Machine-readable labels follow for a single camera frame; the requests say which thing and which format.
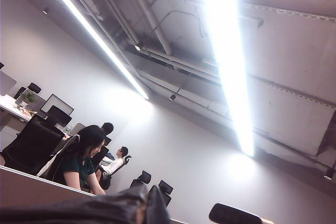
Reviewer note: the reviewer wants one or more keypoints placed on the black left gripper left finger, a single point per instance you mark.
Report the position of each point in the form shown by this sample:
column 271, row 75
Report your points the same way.
column 140, row 195

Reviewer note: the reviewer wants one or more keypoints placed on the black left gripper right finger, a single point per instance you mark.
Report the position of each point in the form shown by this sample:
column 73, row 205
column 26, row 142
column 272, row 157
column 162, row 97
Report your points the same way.
column 157, row 208

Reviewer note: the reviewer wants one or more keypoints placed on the black plastic garbage bag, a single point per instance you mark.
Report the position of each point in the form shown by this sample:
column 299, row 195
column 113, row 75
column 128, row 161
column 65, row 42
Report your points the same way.
column 65, row 211

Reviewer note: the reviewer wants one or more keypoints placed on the man in white shirt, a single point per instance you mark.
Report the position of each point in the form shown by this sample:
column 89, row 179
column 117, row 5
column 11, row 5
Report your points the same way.
column 115, row 162

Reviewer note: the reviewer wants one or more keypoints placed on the woman in green top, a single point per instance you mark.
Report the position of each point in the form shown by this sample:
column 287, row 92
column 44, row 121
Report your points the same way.
column 78, row 166

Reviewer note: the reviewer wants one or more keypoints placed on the black haired seated man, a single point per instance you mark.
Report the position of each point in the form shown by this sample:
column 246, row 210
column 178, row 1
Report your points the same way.
column 107, row 129

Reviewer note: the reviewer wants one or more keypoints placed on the white framed office chair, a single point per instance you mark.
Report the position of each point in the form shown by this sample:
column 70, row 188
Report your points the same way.
column 52, row 163

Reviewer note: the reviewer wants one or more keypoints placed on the small black ceiling spotlight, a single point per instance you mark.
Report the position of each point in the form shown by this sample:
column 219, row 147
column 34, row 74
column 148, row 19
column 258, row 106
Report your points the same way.
column 328, row 174
column 172, row 97

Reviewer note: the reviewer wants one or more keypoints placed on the large black office chair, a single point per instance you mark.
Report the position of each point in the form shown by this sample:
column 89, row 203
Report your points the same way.
column 31, row 148

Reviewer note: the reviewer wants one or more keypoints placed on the black framed computer monitor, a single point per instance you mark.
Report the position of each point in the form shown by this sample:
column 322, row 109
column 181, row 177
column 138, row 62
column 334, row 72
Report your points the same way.
column 56, row 100

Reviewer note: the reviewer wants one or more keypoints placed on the green potted plant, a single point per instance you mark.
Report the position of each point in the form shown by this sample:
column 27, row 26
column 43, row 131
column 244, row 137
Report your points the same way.
column 28, row 97

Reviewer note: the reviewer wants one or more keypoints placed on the white office desk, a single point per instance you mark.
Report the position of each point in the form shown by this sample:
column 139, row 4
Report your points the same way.
column 10, row 113

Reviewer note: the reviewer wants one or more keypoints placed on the long ceiling light strip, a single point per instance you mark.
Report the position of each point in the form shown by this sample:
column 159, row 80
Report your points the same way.
column 225, row 64
column 99, row 40

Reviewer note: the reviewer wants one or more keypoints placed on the brown desk partition wall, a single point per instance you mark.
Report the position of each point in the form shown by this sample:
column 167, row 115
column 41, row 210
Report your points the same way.
column 26, row 184

